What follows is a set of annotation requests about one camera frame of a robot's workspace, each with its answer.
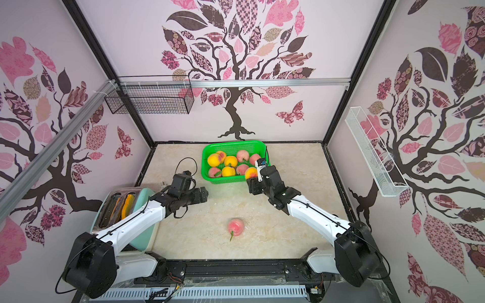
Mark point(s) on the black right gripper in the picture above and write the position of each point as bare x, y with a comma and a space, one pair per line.
256, 185

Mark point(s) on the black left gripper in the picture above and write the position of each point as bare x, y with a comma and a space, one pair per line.
197, 197

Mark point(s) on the pink peach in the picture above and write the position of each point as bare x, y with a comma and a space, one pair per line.
214, 172
254, 158
241, 169
243, 156
236, 227

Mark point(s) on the yellow peach with green leaf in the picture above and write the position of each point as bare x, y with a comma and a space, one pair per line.
231, 161

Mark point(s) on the yellow peach with red spot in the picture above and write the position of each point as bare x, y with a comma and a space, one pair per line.
222, 155

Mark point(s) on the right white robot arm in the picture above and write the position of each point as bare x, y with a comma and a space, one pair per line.
355, 255

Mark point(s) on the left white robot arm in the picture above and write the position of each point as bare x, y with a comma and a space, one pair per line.
94, 264

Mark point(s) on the green plastic basket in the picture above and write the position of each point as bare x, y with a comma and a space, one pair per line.
231, 149

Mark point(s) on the mint and chrome toaster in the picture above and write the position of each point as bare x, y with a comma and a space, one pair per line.
118, 205

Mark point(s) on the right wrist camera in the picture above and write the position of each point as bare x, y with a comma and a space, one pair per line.
260, 164

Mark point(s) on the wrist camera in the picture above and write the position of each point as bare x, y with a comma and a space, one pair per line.
183, 181
260, 164

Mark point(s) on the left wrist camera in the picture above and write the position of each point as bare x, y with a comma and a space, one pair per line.
183, 181

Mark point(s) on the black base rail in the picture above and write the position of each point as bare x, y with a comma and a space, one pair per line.
324, 287

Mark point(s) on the white slotted cable duct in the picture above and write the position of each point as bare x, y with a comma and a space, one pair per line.
204, 294

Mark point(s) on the aluminium rail back wall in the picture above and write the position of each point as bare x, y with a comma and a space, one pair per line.
307, 82

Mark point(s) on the aluminium rail wall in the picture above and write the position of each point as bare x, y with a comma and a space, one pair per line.
26, 180
307, 82

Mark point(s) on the black wire wall basket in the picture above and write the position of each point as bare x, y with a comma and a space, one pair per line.
161, 95

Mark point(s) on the white wire wall shelf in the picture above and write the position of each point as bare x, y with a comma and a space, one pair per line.
367, 131

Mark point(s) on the aluminium rail left wall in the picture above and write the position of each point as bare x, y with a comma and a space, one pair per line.
26, 180

